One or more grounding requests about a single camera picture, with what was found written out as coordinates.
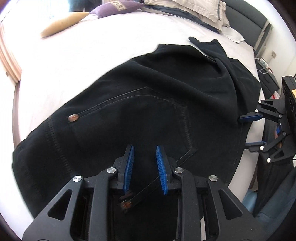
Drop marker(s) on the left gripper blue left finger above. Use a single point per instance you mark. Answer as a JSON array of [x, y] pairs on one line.
[[128, 168]]

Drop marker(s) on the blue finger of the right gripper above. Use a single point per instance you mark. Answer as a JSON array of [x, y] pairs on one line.
[[254, 145], [249, 118]]

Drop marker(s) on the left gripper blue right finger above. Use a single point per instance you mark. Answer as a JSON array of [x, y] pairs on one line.
[[162, 170]]

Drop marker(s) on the black jeans pants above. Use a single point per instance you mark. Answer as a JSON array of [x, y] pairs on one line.
[[186, 98]]

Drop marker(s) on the orange white bag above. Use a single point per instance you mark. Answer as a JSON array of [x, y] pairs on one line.
[[275, 95]]

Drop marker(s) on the dark bedside table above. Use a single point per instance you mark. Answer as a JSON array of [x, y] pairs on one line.
[[268, 82]]

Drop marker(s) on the white flat pillow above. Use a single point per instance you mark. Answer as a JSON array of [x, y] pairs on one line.
[[232, 34]]

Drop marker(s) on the dark grey headboard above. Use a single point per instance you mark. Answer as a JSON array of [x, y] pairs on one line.
[[250, 23]]

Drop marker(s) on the beige grey folded duvet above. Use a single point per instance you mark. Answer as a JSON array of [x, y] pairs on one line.
[[212, 13]]

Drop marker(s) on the white bed sheet mattress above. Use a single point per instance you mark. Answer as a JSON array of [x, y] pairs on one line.
[[57, 68]]

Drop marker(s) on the left beige curtain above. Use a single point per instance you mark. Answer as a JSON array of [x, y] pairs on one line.
[[10, 64]]

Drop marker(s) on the yellow pillow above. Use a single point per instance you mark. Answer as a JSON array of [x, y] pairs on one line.
[[62, 23]]

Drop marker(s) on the purple patterned pillow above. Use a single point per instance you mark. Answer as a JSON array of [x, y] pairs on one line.
[[115, 8]]

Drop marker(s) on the wall socket near headboard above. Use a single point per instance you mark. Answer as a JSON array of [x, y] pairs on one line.
[[274, 54]]

